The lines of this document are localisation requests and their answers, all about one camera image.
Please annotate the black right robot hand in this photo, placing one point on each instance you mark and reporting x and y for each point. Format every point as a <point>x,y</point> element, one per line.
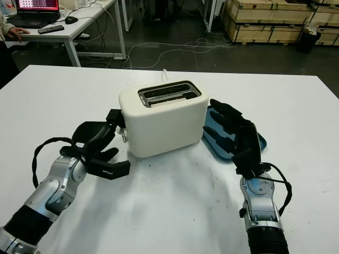
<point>247,137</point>

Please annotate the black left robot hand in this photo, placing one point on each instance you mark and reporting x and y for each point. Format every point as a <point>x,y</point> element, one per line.
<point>90,135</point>

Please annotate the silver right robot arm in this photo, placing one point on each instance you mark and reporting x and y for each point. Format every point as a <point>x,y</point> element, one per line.
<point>262,203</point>

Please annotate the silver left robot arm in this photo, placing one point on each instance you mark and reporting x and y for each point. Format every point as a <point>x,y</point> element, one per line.
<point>47,193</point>

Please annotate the blue plastic tray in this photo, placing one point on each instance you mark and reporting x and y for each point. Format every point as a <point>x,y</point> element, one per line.
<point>212,148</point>

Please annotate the white office desk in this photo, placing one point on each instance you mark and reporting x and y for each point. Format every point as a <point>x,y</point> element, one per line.
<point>87,23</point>

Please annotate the wooden plywood crate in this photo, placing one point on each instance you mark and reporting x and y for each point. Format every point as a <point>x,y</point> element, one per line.
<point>328,31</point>
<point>265,26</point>

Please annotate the black remote control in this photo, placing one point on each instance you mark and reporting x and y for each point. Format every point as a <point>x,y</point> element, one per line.
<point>51,29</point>

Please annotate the black waste bin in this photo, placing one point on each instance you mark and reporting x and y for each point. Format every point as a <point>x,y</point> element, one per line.
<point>307,39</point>

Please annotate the black computer mouse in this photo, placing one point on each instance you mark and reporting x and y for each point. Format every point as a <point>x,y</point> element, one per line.
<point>71,19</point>

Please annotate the person in beige jacket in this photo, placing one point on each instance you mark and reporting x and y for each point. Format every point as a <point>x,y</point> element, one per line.
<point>16,33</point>

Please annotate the white metal table leg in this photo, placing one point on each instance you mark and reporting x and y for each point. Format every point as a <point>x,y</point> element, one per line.
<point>210,16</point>

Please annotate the black laptop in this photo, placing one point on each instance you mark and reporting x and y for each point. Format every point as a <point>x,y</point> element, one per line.
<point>34,16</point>

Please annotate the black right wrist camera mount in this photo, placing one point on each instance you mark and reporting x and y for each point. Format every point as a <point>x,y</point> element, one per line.
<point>243,162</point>

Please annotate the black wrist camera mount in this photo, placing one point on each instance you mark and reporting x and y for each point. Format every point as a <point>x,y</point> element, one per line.
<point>111,170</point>
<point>243,162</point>

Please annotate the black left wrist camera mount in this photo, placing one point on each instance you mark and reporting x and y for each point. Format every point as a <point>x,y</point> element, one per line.
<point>111,170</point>

